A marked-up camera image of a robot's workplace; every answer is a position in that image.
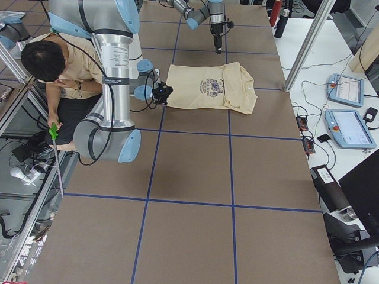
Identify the blue teach pendant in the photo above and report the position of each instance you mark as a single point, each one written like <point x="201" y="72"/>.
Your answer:
<point x="348" y="130"/>
<point x="346" y="90"/>

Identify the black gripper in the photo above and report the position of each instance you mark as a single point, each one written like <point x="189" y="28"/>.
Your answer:
<point x="156" y="94"/>
<point x="215" y="29"/>

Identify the aluminium frame post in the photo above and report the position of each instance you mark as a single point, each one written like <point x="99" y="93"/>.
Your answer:
<point x="315" y="28"/>

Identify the black water bottle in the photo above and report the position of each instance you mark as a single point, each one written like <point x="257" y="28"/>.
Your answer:
<point x="281" y="24"/>

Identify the red water bottle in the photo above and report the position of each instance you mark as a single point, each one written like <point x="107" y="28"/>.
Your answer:
<point x="275" y="12"/>

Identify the cream yellow long-sleeve shirt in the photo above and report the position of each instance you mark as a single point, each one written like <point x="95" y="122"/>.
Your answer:
<point x="229" y="86"/>

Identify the black power adapter box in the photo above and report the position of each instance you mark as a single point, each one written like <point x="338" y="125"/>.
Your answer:
<point x="328" y="188"/>

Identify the green handled metal stick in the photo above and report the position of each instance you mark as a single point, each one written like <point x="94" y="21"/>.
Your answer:
<point x="53" y="133"/>

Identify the far blue teach pendant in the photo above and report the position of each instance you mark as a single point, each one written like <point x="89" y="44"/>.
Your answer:
<point x="346" y="90"/>

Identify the black monitor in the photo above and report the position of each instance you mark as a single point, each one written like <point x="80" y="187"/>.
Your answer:
<point x="360" y="187"/>

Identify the near blue teach pendant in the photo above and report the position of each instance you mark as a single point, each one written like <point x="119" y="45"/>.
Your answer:
<point x="348" y="130"/>

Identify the seated person in beige shirt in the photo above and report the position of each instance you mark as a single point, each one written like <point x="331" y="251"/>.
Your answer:
<point x="69" y="68"/>

